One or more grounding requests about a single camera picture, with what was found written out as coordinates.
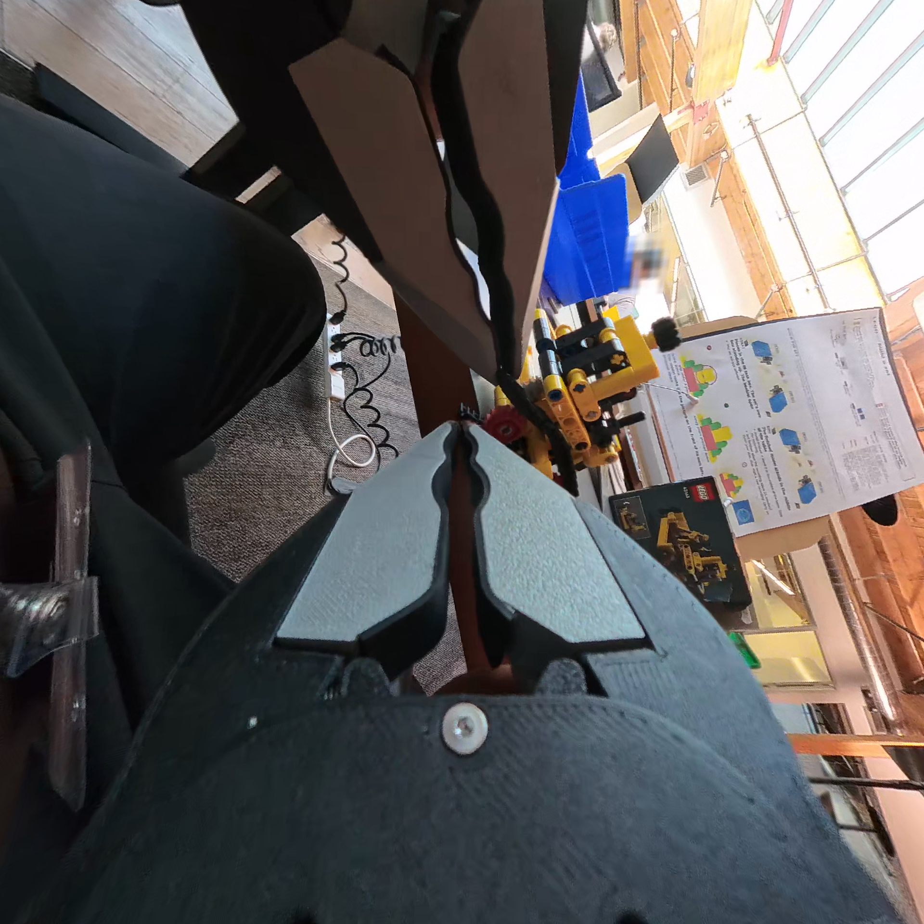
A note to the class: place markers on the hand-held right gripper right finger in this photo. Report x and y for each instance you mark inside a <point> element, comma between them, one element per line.
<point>548,556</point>

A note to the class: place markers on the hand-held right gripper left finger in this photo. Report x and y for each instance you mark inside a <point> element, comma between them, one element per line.
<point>375,556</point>

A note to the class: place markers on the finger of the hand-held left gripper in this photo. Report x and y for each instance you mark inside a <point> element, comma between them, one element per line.
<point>516,144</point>
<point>375,180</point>

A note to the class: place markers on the yellow black lego excavator model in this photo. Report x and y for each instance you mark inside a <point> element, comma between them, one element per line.
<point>577,390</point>

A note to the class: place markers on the black lego box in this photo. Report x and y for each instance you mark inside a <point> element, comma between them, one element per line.
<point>686,541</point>

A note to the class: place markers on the blue plastic bin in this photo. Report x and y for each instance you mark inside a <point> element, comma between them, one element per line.
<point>585,245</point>
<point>577,144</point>

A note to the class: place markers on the dark monitor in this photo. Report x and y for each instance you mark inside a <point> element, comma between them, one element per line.
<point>599,72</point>

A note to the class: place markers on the black chair back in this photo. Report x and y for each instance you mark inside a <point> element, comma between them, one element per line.
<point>660,162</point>

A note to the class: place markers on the white power strip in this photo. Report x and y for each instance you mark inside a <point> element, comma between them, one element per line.
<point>336,375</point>

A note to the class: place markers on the brown wooden table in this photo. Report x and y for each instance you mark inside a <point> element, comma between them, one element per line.
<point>433,375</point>

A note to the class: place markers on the green plastic bin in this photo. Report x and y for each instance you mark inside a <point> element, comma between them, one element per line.
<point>743,650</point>

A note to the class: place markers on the person's black clothing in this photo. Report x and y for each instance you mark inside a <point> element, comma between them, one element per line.
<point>144,289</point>

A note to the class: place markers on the printed instruction sheet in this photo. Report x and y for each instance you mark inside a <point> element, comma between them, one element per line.
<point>808,419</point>

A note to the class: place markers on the black clip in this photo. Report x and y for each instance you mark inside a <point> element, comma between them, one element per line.
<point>881,511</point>

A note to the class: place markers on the black metal table frame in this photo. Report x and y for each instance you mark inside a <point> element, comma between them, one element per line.
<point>108,108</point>

